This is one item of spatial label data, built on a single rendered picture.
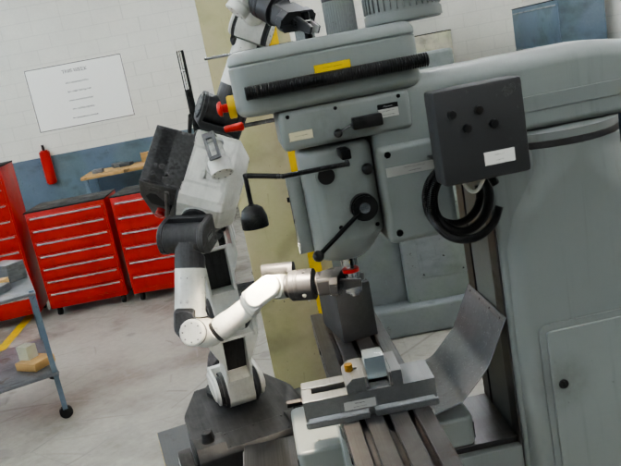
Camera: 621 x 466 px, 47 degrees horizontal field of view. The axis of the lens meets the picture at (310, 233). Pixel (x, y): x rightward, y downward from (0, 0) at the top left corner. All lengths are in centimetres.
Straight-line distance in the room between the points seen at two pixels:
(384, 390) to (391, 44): 87
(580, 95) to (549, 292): 51
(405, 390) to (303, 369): 209
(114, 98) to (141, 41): 92
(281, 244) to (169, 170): 162
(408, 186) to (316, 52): 41
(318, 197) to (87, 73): 940
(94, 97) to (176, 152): 890
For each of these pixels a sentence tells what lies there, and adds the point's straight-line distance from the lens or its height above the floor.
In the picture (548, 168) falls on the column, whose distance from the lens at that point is 190.
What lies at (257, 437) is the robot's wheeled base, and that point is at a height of 59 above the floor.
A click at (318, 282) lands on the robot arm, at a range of 198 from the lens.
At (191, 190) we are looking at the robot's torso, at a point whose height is 153.
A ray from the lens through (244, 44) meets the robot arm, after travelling 229.
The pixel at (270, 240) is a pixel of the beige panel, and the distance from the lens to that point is 372.
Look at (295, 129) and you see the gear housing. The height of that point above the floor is 168.
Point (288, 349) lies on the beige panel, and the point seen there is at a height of 38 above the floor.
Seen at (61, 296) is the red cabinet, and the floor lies 19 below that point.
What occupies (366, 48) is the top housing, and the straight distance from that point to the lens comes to 180.
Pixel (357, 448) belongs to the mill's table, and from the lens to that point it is 178.
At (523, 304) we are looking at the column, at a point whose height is 113.
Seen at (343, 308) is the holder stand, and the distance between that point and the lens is 233.
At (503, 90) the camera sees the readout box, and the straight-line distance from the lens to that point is 163.
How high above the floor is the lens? 184
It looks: 13 degrees down
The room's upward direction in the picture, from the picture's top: 11 degrees counter-clockwise
